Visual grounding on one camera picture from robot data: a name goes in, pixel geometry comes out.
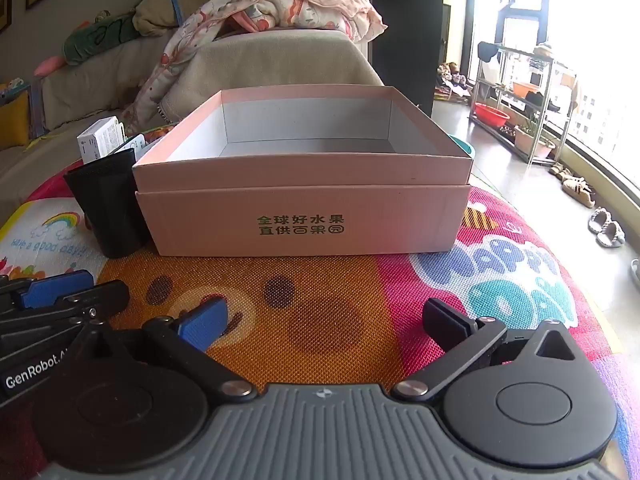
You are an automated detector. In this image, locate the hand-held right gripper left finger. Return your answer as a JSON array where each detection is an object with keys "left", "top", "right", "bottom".
[{"left": 75, "top": 296, "right": 258, "bottom": 403}]

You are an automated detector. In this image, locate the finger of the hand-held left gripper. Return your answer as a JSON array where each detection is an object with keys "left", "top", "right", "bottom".
[
  {"left": 0, "top": 280, "right": 132, "bottom": 348},
  {"left": 0, "top": 269, "right": 96, "bottom": 311}
]

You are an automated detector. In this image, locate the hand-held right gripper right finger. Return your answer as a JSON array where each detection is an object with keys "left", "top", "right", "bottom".
[{"left": 392, "top": 298, "right": 581, "bottom": 403}]

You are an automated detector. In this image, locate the black plastic cup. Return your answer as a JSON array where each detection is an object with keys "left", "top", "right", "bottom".
[{"left": 63, "top": 147, "right": 151, "bottom": 259}]

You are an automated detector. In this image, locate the white device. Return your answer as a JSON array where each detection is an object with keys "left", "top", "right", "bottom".
[{"left": 121, "top": 133, "right": 149, "bottom": 160}]

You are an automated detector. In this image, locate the small white carton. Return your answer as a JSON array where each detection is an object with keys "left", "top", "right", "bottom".
[{"left": 76, "top": 116, "right": 126, "bottom": 165}]

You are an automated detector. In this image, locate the pink cardboard box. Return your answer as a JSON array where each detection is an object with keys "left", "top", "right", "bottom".
[{"left": 132, "top": 85, "right": 475, "bottom": 257}]

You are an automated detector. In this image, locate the colourful cartoon play mat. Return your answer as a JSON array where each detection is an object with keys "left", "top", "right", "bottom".
[{"left": 0, "top": 157, "right": 640, "bottom": 480}]

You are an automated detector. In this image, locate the yellow cushion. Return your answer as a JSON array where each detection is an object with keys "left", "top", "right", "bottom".
[{"left": 0, "top": 91, "right": 31, "bottom": 150}]

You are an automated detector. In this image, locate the teal plastic container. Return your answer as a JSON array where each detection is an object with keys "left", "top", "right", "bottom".
[{"left": 447, "top": 135, "right": 476, "bottom": 159}]

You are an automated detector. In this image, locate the pair of grey slippers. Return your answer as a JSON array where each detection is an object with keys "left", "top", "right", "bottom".
[{"left": 587, "top": 207, "right": 626, "bottom": 248}]

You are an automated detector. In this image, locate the pair of beige sandals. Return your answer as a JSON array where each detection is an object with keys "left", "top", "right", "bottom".
[{"left": 562, "top": 175, "right": 596, "bottom": 208}]

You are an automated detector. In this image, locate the potted green plant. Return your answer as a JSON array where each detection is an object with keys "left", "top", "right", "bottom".
[{"left": 515, "top": 120, "right": 556, "bottom": 158}]

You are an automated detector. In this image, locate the red plastic basin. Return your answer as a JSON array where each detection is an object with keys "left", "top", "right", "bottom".
[{"left": 474, "top": 102, "right": 511, "bottom": 128}]

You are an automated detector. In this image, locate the pile of shoes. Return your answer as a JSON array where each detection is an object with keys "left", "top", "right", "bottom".
[{"left": 435, "top": 62, "right": 471, "bottom": 103}]

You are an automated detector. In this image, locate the green plush toy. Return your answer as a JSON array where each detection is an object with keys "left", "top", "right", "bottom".
[{"left": 62, "top": 12, "right": 146, "bottom": 66}]

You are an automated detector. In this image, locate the beige covered sofa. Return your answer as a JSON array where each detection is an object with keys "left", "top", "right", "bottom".
[{"left": 0, "top": 30, "right": 386, "bottom": 221}]

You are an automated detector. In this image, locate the metal shelf rack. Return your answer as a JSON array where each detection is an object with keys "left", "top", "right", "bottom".
[{"left": 469, "top": 42, "right": 581, "bottom": 166}]

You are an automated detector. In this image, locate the pink printed blanket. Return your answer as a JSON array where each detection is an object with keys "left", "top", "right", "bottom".
[{"left": 120, "top": 0, "right": 388, "bottom": 136}]

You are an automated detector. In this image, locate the beige cushion with blue strap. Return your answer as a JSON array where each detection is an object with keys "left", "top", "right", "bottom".
[{"left": 132, "top": 0, "right": 188, "bottom": 38}]

